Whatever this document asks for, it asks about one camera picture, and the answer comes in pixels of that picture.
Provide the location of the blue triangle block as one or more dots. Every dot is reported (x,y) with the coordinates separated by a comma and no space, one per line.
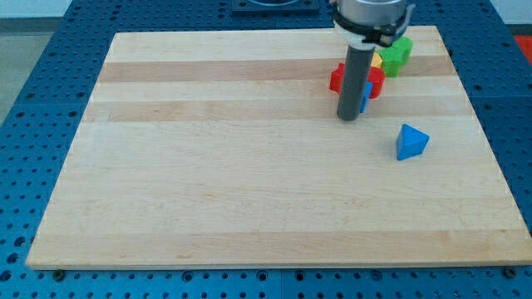
(410,142)

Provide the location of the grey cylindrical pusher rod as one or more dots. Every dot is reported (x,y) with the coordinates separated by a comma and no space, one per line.
(356,70)

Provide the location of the blue block behind rod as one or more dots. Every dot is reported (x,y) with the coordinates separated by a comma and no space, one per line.
(366,96)

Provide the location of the wooden board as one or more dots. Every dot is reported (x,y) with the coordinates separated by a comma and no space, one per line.
(224,150)

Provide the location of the green block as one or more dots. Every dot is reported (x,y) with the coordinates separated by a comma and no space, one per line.
(396,56)

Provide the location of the yellow block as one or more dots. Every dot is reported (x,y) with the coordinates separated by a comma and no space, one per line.
(376,60)

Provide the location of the red object at right edge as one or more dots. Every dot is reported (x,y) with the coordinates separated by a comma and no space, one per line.
(525,44)

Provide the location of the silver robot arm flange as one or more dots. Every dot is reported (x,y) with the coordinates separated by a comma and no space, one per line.
(365,24)

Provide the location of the red block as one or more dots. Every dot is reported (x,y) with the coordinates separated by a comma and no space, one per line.
(376,77)

